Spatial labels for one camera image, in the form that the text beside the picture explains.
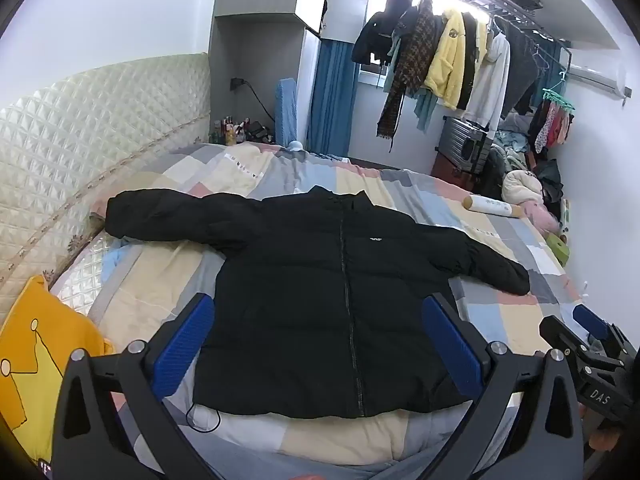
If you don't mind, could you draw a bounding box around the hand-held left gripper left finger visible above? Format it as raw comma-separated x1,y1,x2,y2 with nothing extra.
50,292,217,480

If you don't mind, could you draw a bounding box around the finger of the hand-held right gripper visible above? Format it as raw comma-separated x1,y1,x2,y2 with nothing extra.
539,315,590,367
571,304,626,356

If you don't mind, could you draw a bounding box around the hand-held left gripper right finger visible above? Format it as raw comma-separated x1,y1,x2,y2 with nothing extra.
421,292,586,480

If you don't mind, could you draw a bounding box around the black puffer jacket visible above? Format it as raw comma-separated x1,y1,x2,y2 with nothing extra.
106,185,532,432

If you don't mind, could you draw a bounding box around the grey-blue clothes pile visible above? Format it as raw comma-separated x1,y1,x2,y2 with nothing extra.
492,115,538,171

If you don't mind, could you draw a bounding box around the person's right hand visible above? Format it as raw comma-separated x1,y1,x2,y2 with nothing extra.
586,427,623,463

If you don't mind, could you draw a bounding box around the green plush item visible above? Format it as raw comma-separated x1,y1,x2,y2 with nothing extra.
545,234,571,267

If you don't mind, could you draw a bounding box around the pink cloth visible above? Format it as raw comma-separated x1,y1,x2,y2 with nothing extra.
525,202,563,234

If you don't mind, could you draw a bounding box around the yellow pillow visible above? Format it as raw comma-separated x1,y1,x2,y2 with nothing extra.
0,275,116,467

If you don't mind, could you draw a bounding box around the dark clothing heap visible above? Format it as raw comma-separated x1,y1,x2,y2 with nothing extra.
535,159,565,206

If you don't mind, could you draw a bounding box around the cream puffer coat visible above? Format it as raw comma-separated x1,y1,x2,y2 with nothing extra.
501,170,546,206

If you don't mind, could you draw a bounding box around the patchwork bed blanket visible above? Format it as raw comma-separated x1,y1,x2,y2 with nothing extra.
50,142,596,480

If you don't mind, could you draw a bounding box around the dark red suitcase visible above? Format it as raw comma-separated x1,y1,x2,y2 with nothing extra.
431,152,481,192

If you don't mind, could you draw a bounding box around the small hanging laundry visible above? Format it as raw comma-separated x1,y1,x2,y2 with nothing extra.
527,100,575,155

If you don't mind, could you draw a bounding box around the grey suitcase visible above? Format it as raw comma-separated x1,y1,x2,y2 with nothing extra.
435,116,493,181

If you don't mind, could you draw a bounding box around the cluster of cosmetic bottles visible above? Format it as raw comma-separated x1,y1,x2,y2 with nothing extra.
210,116,276,147

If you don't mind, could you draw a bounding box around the green clip hanger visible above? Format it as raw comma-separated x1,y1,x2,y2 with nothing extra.
542,72,576,111

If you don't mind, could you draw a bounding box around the cream quilted headboard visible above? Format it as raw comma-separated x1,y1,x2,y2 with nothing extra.
0,51,213,306

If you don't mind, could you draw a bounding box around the white air conditioner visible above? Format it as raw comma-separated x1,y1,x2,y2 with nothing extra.
567,62,633,99

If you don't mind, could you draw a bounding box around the hanging teal garment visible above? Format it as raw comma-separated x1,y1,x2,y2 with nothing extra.
385,35,442,134

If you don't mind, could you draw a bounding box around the white hoodie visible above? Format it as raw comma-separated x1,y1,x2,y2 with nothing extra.
462,30,512,133

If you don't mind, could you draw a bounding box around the hanging dark grey garment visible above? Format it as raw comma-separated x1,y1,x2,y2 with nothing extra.
500,17,543,117

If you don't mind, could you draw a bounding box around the blue chair cover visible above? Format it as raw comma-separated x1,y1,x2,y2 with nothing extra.
274,77,299,148

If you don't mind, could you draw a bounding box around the blue curtain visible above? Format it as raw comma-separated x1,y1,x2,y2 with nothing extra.
306,39,361,158

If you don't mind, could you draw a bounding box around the yellow fleece jacket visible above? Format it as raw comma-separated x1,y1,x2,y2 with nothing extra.
424,8,488,111

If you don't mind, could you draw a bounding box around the brown plaid scarf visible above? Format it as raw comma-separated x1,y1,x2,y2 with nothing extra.
376,0,436,142

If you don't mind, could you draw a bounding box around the hanging black jacket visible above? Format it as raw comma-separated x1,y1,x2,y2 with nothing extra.
352,10,401,67

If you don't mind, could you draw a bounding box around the wall socket with black cable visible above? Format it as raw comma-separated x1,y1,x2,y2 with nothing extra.
229,76,276,127

